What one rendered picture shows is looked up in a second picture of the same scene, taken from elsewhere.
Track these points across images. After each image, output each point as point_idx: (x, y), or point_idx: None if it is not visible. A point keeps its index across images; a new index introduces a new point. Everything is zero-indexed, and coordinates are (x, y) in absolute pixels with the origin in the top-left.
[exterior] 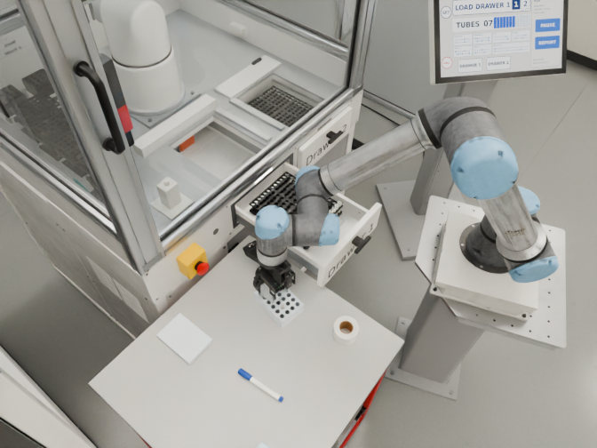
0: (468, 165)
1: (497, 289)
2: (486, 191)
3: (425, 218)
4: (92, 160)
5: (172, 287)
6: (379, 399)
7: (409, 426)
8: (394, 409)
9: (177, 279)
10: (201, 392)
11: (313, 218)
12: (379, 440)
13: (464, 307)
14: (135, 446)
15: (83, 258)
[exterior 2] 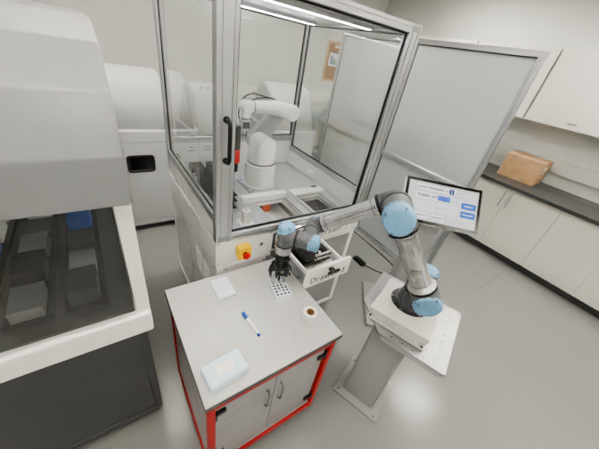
0: (389, 211)
1: (406, 322)
2: (397, 231)
3: (377, 281)
4: (216, 165)
5: (228, 264)
6: (324, 401)
7: (338, 427)
8: (332, 412)
9: (232, 259)
10: (217, 315)
11: (307, 232)
12: (315, 428)
13: (384, 330)
14: (171, 369)
15: (194, 247)
